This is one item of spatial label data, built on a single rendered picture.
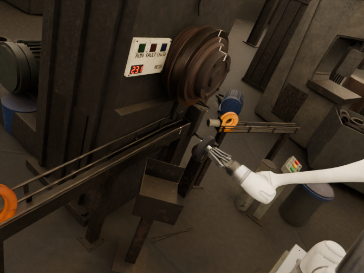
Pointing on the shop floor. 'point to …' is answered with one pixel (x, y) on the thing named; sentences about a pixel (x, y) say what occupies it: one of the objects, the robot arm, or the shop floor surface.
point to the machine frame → (107, 86)
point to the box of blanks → (338, 142)
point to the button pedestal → (260, 213)
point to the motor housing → (190, 175)
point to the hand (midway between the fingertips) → (205, 146)
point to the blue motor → (232, 102)
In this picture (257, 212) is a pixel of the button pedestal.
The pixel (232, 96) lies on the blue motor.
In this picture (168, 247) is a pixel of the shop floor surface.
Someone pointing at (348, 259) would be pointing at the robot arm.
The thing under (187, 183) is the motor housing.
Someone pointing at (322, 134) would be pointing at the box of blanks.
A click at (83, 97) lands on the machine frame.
